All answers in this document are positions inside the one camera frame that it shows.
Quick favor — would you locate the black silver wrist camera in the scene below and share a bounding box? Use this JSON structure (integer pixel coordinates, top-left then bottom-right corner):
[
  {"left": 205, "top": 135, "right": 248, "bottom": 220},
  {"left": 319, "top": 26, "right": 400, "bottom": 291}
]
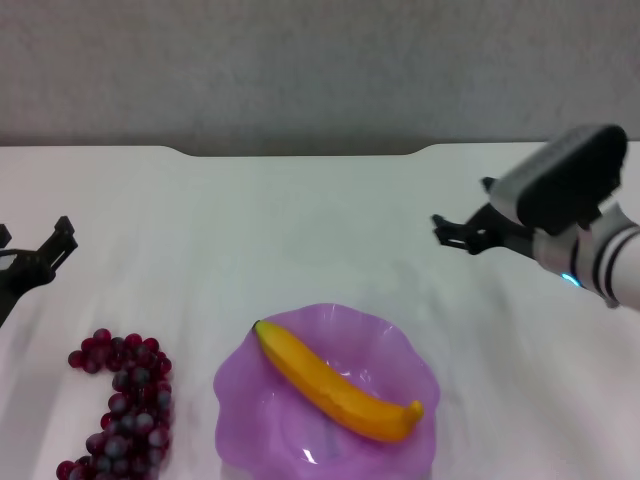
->
[{"left": 489, "top": 124, "right": 629, "bottom": 237}]

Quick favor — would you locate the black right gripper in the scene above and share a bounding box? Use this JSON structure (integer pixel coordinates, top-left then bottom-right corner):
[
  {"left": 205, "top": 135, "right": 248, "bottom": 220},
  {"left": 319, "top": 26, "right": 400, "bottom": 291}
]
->
[{"left": 431, "top": 176, "right": 539, "bottom": 262}]

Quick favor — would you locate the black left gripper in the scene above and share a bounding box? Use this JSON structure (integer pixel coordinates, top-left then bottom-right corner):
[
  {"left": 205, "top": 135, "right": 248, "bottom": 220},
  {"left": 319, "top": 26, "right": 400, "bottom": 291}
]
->
[{"left": 0, "top": 215, "right": 79, "bottom": 327}]

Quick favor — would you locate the yellow banana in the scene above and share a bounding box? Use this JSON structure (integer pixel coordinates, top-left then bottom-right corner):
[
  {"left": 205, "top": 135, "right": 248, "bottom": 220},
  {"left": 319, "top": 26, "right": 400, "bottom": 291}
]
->
[{"left": 252, "top": 319, "right": 426, "bottom": 444}]

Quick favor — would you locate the purple wavy plastic plate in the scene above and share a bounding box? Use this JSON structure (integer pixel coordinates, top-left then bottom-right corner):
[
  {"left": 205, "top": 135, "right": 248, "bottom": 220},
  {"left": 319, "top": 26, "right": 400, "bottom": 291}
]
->
[{"left": 213, "top": 302, "right": 442, "bottom": 480}]

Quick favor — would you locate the dark red grape bunch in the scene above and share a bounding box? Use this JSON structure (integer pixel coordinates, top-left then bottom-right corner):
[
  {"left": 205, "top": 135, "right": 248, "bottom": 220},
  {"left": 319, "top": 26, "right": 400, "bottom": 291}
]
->
[{"left": 55, "top": 328, "right": 176, "bottom": 480}]

